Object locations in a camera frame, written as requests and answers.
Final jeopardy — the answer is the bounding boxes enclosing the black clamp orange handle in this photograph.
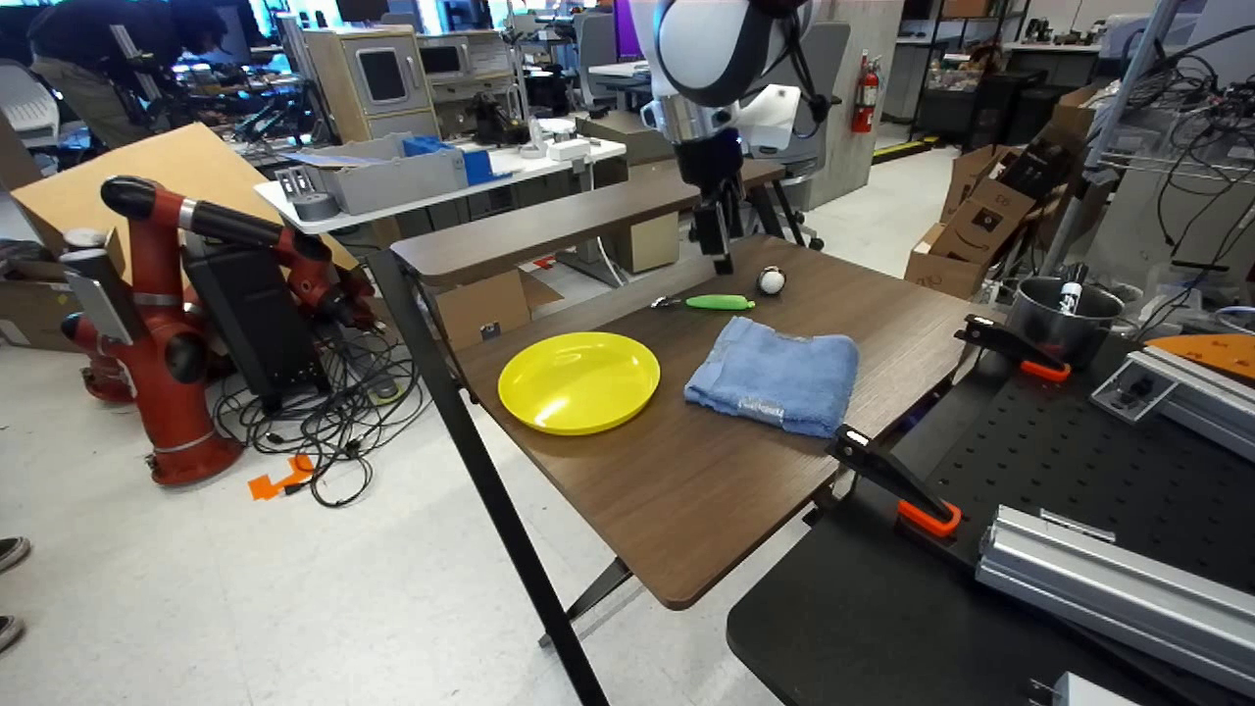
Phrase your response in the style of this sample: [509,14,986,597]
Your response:
[822,424,967,546]
[953,308,1073,388]

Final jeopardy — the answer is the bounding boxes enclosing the beige machine with screen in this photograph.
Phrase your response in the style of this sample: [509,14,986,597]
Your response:
[282,14,441,148]

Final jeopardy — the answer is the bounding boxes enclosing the hanging black cables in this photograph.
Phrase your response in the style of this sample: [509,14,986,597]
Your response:
[1132,75,1255,328]

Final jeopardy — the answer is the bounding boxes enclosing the stacked cardboard boxes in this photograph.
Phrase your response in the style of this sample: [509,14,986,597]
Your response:
[903,141,1051,303]

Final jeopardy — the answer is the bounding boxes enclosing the blue folded towel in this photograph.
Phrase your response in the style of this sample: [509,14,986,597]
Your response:
[679,315,862,444]

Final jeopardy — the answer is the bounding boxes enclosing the silver metal box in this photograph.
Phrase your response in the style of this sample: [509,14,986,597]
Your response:
[1091,350,1179,427]

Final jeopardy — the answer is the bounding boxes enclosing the aluminium extrusion profile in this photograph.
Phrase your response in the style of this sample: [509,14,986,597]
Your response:
[973,503,1255,696]

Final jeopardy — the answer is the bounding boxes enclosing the purple screen monitor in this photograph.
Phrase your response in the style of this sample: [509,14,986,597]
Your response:
[613,0,660,62]

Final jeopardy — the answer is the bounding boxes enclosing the yellow round plate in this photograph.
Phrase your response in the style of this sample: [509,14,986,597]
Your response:
[495,328,666,439]

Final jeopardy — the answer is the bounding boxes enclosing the dark wire basket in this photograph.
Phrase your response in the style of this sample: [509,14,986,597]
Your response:
[270,159,346,223]

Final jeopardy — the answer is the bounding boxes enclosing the small cardboard box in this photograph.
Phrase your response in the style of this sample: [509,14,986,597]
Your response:
[428,267,537,354]

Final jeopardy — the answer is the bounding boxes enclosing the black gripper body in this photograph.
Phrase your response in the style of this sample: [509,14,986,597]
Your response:
[670,125,747,218]

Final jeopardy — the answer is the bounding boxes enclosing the large flat cardboard sheet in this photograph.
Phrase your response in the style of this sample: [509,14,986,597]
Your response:
[7,122,355,287]

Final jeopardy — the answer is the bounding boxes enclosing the black perforated table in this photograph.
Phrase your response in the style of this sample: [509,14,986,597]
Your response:
[722,345,1255,706]

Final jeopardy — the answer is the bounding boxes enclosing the red fire extinguisher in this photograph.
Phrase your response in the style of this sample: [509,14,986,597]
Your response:
[848,49,882,141]

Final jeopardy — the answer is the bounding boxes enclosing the white bottle black cap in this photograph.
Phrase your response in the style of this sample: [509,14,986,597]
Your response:
[1053,260,1091,317]

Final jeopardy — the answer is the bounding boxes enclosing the white work table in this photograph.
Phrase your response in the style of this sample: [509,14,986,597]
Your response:
[249,122,630,244]

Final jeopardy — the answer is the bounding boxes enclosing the grey bin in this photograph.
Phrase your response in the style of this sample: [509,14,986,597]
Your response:
[324,146,475,215]

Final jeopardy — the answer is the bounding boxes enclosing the raised wooden desk shelf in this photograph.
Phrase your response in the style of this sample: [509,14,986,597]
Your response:
[386,152,789,287]

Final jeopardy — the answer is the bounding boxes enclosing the orange board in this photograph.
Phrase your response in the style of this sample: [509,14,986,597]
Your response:
[1149,328,1255,388]

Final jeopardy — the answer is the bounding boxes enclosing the red robot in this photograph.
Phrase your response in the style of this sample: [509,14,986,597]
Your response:
[61,171,383,490]

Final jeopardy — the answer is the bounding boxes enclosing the black floor cable tangle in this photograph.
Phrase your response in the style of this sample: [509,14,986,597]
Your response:
[213,324,436,515]

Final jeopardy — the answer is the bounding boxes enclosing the orange floor piece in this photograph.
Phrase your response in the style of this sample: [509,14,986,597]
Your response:
[245,449,322,505]

